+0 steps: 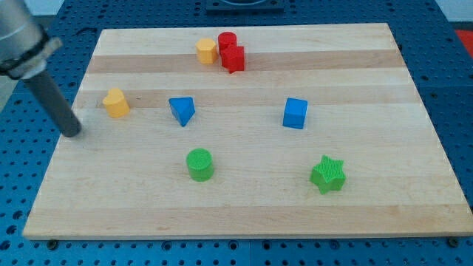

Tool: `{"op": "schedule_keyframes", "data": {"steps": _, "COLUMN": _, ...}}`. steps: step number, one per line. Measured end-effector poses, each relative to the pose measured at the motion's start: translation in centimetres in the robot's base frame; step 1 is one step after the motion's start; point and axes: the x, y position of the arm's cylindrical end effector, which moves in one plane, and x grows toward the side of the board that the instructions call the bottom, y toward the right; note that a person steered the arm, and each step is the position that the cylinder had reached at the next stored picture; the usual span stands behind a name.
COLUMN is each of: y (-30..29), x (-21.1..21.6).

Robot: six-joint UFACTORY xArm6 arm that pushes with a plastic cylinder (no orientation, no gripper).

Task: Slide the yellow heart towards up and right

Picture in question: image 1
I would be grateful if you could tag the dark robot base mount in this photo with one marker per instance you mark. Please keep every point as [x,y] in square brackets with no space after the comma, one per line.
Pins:
[231,6]

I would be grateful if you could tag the red cylinder block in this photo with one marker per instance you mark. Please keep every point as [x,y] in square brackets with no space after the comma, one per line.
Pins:
[226,42]

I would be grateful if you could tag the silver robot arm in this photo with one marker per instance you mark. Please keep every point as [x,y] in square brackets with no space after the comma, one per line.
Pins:
[25,48]

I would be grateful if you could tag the blue triangle block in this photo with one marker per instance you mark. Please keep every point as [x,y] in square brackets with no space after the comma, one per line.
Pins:
[182,109]

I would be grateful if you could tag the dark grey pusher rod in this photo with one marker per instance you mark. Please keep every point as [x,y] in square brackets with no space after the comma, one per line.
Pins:
[48,94]

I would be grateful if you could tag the yellow hexagon block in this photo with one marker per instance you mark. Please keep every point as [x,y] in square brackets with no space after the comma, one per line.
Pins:
[206,49]

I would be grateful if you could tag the green cylinder block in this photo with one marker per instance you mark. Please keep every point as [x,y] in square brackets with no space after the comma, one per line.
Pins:
[200,165]

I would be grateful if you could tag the red star block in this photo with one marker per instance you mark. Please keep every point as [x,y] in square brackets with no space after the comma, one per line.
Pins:
[233,58]

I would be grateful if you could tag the blue cube block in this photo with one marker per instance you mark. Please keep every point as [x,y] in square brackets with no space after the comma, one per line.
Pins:
[295,113]

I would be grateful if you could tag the light wooden board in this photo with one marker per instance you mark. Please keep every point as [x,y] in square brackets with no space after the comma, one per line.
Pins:
[127,178]

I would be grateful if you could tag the green star block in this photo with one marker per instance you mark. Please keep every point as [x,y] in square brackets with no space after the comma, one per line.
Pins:
[328,175]

